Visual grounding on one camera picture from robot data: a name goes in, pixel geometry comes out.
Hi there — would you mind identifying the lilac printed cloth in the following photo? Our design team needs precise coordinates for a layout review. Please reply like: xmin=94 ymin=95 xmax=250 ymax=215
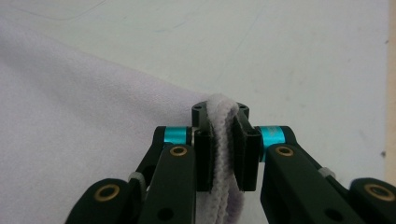
xmin=0 ymin=15 xmax=246 ymax=224

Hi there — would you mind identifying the white grid mat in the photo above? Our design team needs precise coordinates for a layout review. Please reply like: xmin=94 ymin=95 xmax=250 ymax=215
xmin=0 ymin=0 xmax=390 ymax=224

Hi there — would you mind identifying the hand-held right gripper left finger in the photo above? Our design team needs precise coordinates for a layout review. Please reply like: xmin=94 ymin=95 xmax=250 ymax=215
xmin=163 ymin=101 xmax=216 ymax=192

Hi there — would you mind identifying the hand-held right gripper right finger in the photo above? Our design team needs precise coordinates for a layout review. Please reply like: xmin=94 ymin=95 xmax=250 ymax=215
xmin=233 ymin=102 xmax=286 ymax=192

